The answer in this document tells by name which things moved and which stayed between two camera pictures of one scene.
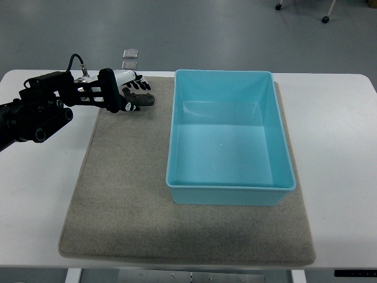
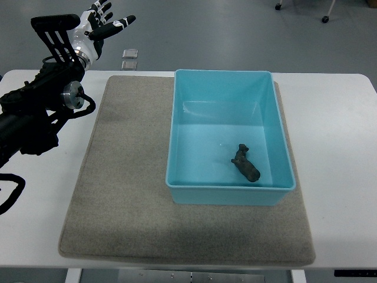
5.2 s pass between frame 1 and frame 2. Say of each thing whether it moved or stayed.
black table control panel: stayed
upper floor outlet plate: stayed
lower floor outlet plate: stayed
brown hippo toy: moved
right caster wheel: stayed
